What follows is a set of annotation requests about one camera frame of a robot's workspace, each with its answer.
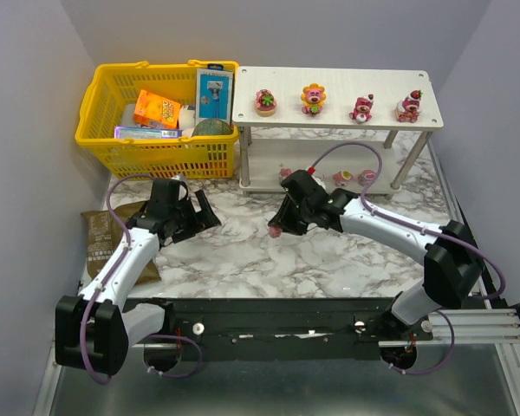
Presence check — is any pink bear flower-wreath toy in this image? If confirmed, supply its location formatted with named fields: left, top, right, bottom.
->
left=278, top=167, right=293, bottom=182

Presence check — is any pink bear yellow-hat toy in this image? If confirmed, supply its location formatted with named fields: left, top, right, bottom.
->
left=333, top=170, right=354, bottom=187

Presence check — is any pink bear white-hat toy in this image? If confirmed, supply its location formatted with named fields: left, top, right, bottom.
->
left=349, top=94, right=374, bottom=124

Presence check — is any pink bear sunflower toy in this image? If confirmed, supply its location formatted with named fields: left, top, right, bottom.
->
left=301, top=83, right=326, bottom=116

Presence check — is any pink bear cake toy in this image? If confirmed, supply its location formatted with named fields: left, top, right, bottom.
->
left=254, top=89, right=277, bottom=117

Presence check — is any pink bear strawberry toy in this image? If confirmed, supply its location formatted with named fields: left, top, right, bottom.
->
left=395, top=89, right=423, bottom=123

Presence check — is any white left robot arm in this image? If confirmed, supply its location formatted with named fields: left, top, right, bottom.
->
left=55, top=175, right=221, bottom=385

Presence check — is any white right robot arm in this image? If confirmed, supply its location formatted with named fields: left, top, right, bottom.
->
left=269, top=170, right=484, bottom=328

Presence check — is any white two-tier shelf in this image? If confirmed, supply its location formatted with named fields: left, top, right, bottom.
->
left=233, top=66, right=444, bottom=198

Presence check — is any brown paper bag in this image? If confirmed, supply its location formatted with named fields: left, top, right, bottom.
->
left=81, top=201, right=161, bottom=285

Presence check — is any green melon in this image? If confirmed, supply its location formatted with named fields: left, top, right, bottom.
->
left=192, top=119, right=233, bottom=136

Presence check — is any white item in basket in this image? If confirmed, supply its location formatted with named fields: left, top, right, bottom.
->
left=178, top=105, right=196, bottom=130

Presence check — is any purple flat box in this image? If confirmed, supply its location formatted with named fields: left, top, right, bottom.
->
left=114, top=126, right=184, bottom=140

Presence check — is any orange snack box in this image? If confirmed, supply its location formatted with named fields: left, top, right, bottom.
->
left=133, top=89, right=181, bottom=129

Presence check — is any blue razor package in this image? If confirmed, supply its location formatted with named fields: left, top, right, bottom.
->
left=195, top=68, right=233, bottom=124

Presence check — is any yellow plastic basket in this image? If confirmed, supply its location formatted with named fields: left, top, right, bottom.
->
left=75, top=60, right=239, bottom=179

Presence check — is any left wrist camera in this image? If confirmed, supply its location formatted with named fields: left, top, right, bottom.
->
left=172, top=173, right=189, bottom=200

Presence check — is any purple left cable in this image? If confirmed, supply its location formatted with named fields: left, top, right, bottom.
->
left=78, top=173, right=155, bottom=386

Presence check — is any purple cable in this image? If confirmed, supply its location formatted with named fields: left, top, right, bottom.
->
left=309, top=141, right=507, bottom=376
left=78, top=173, right=155, bottom=386

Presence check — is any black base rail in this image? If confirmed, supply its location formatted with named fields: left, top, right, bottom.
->
left=101, top=298, right=432, bottom=364

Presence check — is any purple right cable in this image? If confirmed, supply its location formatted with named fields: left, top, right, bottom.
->
left=309, top=141, right=507, bottom=376

